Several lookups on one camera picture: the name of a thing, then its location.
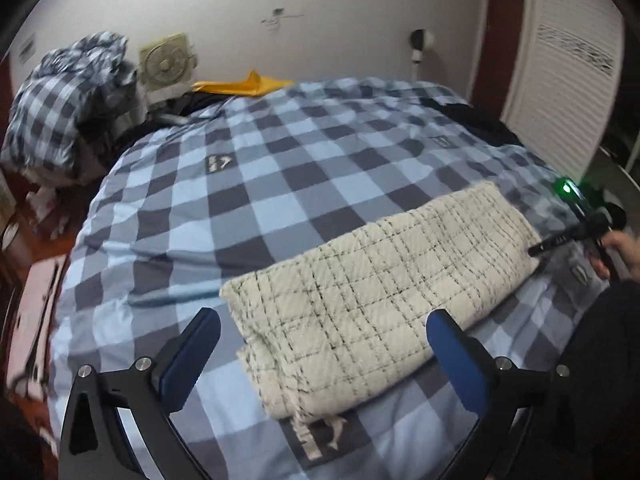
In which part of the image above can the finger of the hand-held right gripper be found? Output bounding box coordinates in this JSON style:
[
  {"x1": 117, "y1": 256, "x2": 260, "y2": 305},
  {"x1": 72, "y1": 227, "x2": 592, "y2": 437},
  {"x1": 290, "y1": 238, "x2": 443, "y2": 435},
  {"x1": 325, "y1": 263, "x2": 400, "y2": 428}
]
[{"x1": 528, "y1": 224, "x2": 599, "y2": 259}]

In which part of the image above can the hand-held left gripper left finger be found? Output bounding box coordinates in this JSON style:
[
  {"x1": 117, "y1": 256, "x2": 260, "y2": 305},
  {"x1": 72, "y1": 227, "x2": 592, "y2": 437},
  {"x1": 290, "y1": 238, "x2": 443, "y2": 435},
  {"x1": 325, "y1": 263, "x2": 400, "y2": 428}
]
[{"x1": 59, "y1": 306, "x2": 222, "y2": 480}]

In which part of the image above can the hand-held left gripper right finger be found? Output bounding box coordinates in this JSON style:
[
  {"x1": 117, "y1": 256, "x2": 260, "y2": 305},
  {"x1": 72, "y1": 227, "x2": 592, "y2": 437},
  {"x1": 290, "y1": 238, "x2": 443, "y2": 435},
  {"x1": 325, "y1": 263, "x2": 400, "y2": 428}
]
[{"x1": 425, "y1": 307, "x2": 583, "y2": 480}]

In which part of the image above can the cream plaid button shirt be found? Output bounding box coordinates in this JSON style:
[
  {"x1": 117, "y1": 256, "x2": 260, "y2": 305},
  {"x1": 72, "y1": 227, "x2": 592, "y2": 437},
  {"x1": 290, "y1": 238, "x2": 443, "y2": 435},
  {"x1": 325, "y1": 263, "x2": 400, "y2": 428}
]
[{"x1": 220, "y1": 181, "x2": 545, "y2": 423}]

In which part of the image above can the person's right forearm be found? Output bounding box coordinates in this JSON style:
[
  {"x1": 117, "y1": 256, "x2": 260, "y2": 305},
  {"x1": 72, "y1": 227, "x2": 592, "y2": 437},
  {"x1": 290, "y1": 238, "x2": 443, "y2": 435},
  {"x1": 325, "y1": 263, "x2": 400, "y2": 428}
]
[{"x1": 550, "y1": 277, "x2": 640, "y2": 480}]

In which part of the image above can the person's right hand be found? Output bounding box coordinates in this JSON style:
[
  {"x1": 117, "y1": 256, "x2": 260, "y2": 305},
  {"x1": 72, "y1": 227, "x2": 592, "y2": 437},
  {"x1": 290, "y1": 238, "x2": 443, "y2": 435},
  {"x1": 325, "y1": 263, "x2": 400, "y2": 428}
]
[{"x1": 600, "y1": 229, "x2": 640, "y2": 282}]

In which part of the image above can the white louvered door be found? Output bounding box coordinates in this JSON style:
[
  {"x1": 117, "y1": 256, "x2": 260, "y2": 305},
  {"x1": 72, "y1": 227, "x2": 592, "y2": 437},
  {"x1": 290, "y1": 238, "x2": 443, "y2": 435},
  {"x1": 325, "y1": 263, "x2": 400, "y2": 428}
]
[{"x1": 502, "y1": 0, "x2": 626, "y2": 181}]

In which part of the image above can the dark clothing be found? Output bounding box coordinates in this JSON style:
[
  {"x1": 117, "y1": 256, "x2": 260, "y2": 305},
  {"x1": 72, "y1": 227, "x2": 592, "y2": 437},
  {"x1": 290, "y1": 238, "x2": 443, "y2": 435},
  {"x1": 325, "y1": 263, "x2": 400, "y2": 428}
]
[{"x1": 440, "y1": 102, "x2": 523, "y2": 146}]

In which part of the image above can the blue checked bed cover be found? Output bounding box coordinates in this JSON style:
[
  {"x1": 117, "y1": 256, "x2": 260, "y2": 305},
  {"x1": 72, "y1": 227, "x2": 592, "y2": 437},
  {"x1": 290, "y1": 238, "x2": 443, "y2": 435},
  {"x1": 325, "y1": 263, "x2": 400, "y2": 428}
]
[{"x1": 50, "y1": 77, "x2": 616, "y2": 480}]

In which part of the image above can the pink box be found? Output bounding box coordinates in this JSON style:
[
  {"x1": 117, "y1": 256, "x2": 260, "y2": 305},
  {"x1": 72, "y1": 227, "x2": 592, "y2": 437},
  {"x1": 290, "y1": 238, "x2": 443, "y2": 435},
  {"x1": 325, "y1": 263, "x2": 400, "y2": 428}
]
[{"x1": 7, "y1": 255, "x2": 71, "y2": 396}]

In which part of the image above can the red-brown door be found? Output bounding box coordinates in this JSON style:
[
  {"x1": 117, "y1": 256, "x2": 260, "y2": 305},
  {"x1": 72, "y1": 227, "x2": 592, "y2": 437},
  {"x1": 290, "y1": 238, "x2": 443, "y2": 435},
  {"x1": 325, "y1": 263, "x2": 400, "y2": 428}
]
[{"x1": 470, "y1": 0, "x2": 526, "y2": 121}]

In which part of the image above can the wooden nightstand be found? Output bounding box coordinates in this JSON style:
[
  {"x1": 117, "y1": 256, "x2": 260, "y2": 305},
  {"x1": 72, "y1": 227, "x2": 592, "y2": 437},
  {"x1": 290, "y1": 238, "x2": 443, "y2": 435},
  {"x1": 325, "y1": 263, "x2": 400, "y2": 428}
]
[{"x1": 0, "y1": 210, "x2": 36, "y2": 281}]

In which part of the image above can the pink white packet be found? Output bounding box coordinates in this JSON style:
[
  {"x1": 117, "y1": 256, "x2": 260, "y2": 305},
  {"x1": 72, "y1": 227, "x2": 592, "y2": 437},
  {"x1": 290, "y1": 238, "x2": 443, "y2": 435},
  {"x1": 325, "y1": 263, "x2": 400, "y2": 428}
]
[{"x1": 27, "y1": 185, "x2": 71, "y2": 241}]

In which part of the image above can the yellow cloth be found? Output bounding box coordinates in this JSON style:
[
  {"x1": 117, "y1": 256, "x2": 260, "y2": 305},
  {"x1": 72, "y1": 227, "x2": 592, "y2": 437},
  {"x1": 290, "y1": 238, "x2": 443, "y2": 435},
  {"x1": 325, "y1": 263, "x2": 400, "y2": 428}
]
[{"x1": 192, "y1": 71, "x2": 295, "y2": 98}]

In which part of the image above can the crumpled checked duvet pile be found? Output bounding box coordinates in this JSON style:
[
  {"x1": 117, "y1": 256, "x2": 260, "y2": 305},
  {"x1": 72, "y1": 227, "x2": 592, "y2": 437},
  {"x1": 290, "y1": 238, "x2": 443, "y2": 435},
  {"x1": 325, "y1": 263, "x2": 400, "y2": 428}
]
[{"x1": 0, "y1": 31, "x2": 138, "y2": 181}]

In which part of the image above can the beige box fan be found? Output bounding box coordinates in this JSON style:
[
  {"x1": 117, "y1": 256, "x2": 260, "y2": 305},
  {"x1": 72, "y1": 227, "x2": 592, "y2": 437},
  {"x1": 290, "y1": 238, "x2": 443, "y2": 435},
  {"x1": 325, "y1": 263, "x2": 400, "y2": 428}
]
[{"x1": 139, "y1": 32, "x2": 193, "y2": 88}]

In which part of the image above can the white black security camera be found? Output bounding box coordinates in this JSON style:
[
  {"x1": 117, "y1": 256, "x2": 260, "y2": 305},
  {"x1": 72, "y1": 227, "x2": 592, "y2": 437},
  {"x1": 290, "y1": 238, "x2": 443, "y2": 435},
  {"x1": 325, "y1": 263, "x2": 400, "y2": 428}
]
[{"x1": 410, "y1": 29, "x2": 436, "y2": 66}]

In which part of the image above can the black strap bundle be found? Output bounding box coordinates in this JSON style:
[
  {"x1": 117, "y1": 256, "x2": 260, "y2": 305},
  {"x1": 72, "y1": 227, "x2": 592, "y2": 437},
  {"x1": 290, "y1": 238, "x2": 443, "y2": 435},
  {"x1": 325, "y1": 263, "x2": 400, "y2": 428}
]
[{"x1": 150, "y1": 91, "x2": 226, "y2": 126}]

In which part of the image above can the wall hook with wire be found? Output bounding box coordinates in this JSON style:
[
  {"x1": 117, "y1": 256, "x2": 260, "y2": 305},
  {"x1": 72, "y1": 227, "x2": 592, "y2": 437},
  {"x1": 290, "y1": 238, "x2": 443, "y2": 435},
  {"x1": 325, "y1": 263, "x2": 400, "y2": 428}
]
[{"x1": 261, "y1": 7, "x2": 305, "y2": 26}]

